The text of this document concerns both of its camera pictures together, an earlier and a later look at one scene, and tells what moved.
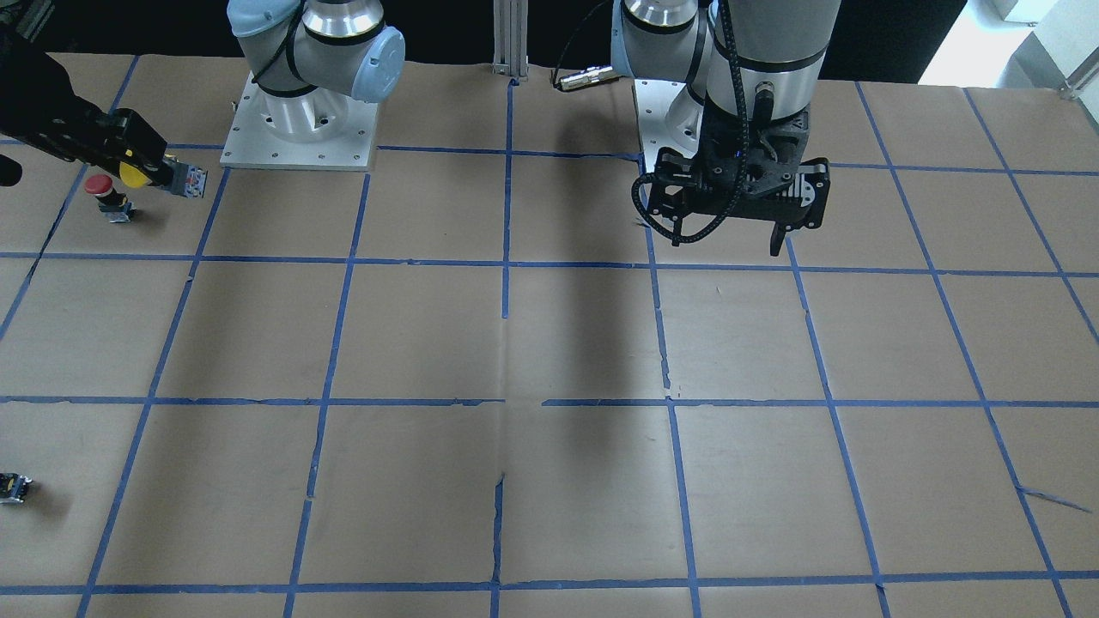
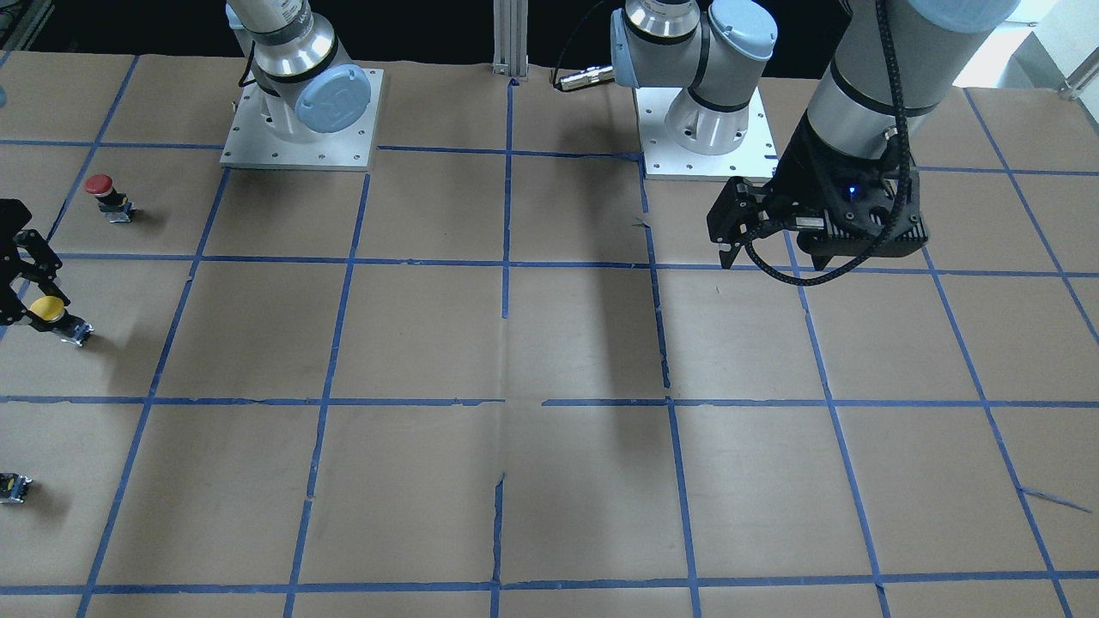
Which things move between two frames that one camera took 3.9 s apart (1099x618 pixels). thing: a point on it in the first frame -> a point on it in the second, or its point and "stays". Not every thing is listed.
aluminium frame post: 510,39 stays
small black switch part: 13,487 stays
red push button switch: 113,203 stays
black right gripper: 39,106 -> 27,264
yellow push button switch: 185,179 -> 69,329
